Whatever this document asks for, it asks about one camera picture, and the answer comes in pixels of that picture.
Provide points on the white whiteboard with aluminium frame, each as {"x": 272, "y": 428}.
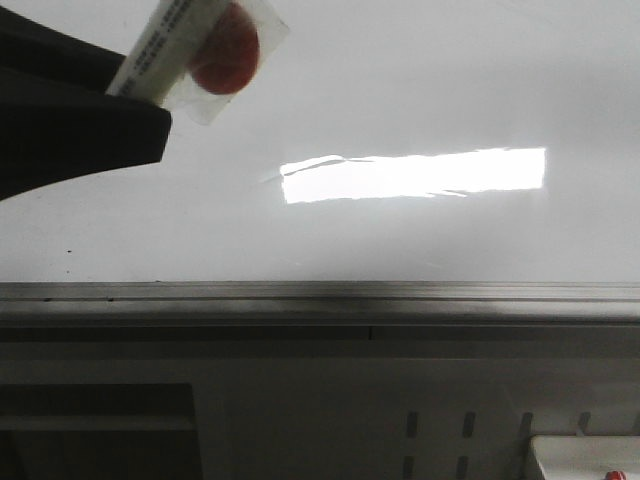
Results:
{"x": 393, "y": 165}

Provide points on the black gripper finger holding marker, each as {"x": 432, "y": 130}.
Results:
{"x": 57, "y": 121}

